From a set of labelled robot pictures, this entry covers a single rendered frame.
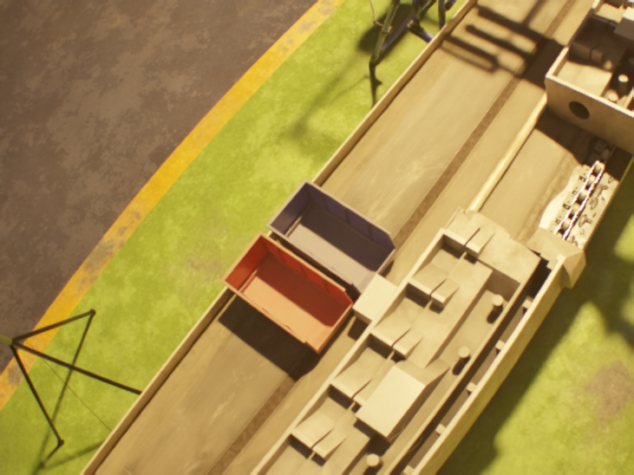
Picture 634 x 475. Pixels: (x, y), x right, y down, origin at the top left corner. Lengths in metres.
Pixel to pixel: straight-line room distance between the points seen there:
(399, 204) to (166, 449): 1.07
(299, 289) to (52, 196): 1.91
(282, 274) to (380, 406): 0.59
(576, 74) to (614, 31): 0.25
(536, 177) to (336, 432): 1.05
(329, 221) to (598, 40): 1.18
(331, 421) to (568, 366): 1.29
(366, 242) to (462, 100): 0.63
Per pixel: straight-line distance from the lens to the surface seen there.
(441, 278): 1.81
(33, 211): 3.61
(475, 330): 1.81
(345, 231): 2.07
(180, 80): 3.59
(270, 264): 2.07
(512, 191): 2.13
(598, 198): 2.16
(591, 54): 2.29
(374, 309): 1.87
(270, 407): 1.96
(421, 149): 2.19
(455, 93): 2.32
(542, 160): 2.20
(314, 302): 2.00
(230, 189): 3.11
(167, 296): 3.00
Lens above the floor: 2.63
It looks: 66 degrees down
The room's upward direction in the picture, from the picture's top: 22 degrees counter-clockwise
